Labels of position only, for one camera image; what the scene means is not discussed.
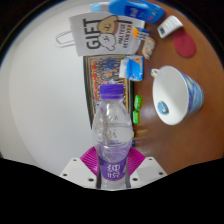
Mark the small green packet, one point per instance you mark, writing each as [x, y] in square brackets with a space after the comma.
[137, 102]
[136, 117]

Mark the white printed paper gift bag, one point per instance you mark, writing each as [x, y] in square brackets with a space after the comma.
[100, 35]

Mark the clear purple-capped water bottle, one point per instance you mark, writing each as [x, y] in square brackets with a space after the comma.
[112, 133]

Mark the small clear snack packet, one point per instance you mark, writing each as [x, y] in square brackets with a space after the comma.
[148, 48]

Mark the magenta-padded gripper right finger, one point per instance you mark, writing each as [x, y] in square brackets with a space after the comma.
[146, 170]

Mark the blue tissue pack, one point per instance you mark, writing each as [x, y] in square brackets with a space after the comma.
[133, 68]

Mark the white remote control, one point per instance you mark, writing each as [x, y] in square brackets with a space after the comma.
[170, 26]

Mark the blue detergent bottle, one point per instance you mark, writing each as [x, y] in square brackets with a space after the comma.
[133, 9]

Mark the blue patterned white cup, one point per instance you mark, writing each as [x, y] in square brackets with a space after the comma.
[173, 93]

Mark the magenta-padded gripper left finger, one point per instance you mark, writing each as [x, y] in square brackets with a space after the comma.
[78, 171]

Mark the framed group photo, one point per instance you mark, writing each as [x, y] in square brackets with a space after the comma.
[103, 73]

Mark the flat round red coaster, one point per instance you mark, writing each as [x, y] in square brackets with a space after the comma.
[184, 43]

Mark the colourful puzzle cube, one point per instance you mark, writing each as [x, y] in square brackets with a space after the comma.
[140, 33]

